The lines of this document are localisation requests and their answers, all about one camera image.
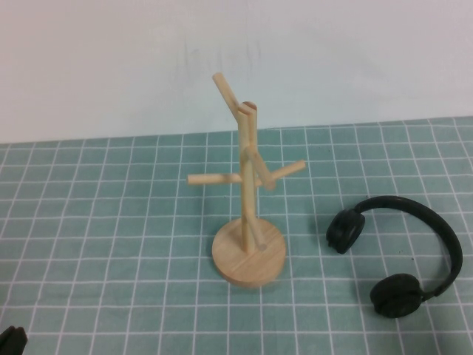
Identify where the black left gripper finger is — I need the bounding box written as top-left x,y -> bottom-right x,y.
12,325 -> 29,355
0,325 -> 16,355

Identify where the black over-ear headphones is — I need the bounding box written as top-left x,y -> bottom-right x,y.
325,195 -> 464,320

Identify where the wooden branch headphone stand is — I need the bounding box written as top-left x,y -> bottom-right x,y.
186,72 -> 307,290

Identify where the teal checkered tablecloth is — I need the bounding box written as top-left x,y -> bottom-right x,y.
0,115 -> 473,355

